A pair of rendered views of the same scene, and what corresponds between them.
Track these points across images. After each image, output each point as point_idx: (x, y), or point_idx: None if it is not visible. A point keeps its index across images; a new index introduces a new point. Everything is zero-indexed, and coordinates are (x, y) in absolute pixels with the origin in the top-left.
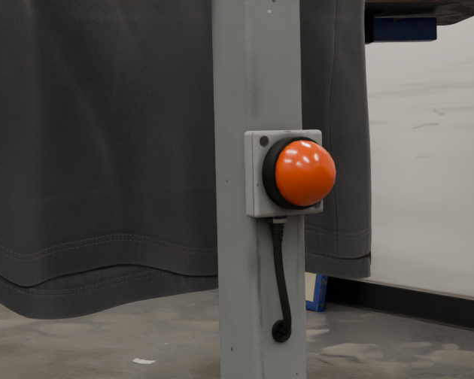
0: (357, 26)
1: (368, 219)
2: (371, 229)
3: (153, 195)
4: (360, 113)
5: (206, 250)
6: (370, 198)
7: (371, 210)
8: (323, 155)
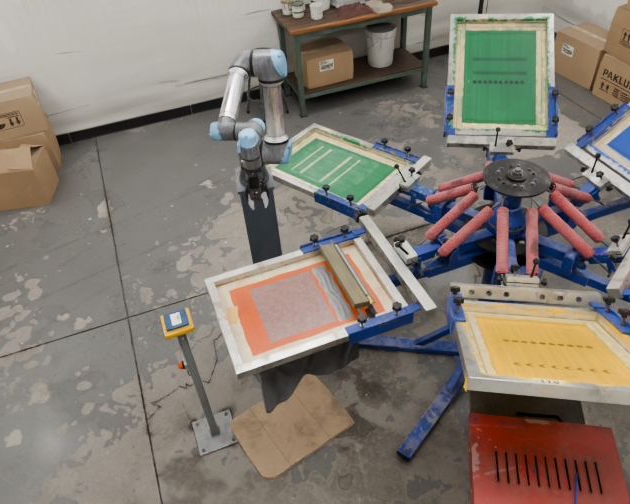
0: (259, 378)
1: (264, 405)
2: (265, 407)
3: None
4: (261, 390)
5: (255, 374)
6: (264, 403)
7: (265, 405)
8: (178, 365)
